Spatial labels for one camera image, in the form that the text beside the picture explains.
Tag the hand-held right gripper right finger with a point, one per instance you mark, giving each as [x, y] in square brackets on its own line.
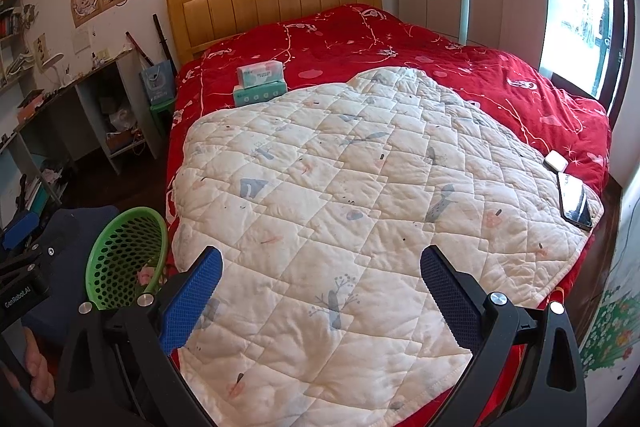
[450, 297]

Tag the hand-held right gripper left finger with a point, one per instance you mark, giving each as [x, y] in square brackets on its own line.
[192, 302]

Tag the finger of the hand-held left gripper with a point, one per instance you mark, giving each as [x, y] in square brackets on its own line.
[20, 232]

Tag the red white wrapper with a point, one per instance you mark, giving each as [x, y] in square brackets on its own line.
[146, 276]

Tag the green plastic basket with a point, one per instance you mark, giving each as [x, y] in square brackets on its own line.
[115, 247]

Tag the person's left hand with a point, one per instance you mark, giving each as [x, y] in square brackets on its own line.
[40, 367]

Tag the shelf with books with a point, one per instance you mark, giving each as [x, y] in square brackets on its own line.
[40, 187]

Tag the black smartphone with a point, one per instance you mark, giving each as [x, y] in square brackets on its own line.
[575, 202]

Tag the white quilted blanket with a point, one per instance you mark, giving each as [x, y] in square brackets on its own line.
[325, 182]

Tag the small white case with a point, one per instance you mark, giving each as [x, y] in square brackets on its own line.
[555, 160]

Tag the white desk lamp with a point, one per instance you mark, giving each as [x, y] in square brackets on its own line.
[52, 59]

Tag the green plastic stool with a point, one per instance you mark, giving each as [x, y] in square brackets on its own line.
[162, 107]

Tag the blue paper bag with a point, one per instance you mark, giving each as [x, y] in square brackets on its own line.
[157, 82]

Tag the teal tissue pack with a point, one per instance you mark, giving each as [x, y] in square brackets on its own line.
[257, 96]

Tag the red wooden stick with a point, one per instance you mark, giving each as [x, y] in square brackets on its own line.
[137, 47]

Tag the white tissue pack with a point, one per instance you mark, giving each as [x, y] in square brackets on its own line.
[260, 74]

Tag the dark wooden stick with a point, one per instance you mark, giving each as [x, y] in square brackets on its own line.
[162, 39]

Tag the red printed blanket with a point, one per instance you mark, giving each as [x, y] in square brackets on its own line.
[400, 47]

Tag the window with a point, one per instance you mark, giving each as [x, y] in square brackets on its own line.
[575, 32]

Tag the wooden bed headboard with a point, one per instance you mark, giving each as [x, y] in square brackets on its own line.
[260, 2]

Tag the floral wall sticker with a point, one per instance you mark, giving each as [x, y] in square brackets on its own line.
[610, 332]

